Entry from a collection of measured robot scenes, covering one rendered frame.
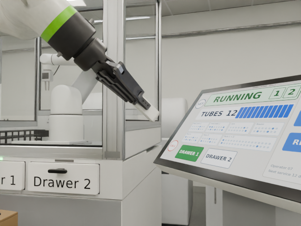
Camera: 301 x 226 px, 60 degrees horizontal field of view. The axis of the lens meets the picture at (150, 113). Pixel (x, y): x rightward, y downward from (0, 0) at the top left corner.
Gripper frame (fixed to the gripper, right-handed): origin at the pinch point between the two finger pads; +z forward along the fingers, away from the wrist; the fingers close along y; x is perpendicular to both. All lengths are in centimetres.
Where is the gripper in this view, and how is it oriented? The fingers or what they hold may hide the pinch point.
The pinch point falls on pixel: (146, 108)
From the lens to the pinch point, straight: 64.4
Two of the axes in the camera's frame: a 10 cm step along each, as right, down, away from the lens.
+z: 6.7, 6.5, 3.6
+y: -5.0, 0.3, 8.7
